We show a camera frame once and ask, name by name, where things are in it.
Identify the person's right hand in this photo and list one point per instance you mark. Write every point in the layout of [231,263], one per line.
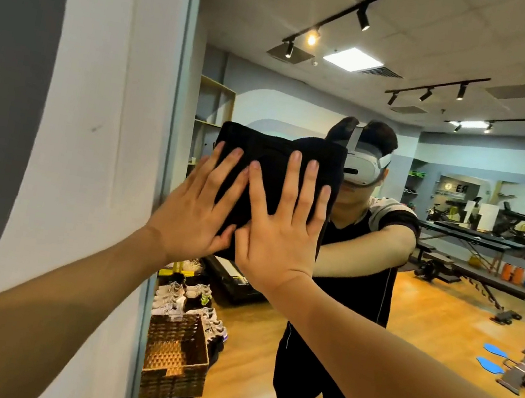
[276,254]

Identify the person's left hand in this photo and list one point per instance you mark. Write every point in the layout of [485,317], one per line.
[188,224]

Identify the person's right thumb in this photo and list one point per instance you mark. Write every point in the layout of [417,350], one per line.
[240,242]

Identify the person's left thumb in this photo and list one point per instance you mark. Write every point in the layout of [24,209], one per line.
[226,238]

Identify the person's left middle finger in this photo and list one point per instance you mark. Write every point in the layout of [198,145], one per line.
[221,177]

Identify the person's right little finger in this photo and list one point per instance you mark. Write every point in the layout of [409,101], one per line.
[319,213]

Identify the person's right middle finger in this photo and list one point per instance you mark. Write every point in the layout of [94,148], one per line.
[291,183]

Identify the person's left little finger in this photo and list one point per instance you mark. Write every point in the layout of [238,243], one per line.
[191,177]

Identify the black cleaning cloth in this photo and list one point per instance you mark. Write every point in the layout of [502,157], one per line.
[274,158]

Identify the person's left forearm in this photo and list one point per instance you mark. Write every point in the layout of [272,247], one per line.
[38,309]

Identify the person's right forearm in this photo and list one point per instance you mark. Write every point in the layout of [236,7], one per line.
[385,392]

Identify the black low platform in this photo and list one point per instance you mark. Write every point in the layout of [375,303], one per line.
[234,279]

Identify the row of white sneakers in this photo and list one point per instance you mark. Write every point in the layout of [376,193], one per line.
[196,295]

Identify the white head-worn headset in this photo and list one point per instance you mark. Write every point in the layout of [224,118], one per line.
[366,166]

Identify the black t-shirt with striped sleeve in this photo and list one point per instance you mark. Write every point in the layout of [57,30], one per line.
[368,284]

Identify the grey ceiling air vent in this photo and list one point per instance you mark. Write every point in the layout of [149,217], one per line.
[290,54]
[516,91]

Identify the brown wicker basket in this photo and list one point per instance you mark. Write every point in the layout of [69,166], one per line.
[176,357]

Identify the square ceiling light panel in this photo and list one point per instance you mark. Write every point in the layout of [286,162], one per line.
[353,59]

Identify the black trousers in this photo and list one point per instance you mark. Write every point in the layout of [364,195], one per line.
[302,383]

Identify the black massage table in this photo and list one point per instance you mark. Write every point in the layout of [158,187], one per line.
[471,237]

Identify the black weight bench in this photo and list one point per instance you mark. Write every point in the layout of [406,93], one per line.
[479,280]

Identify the narrow ceiling light panel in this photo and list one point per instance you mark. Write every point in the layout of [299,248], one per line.
[469,123]

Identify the orange foam roller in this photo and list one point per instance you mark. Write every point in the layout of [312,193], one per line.
[518,276]
[507,273]

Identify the grey exercise machine base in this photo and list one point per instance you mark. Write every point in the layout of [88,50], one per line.
[521,375]

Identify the wooden wall shelf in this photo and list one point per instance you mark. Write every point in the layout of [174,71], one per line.
[216,103]

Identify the large wall mirror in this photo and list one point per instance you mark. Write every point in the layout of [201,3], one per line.
[445,187]

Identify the long black track light rail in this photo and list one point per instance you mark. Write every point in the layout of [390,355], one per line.
[338,16]

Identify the short black track light rail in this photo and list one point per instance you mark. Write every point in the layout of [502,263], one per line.
[496,122]

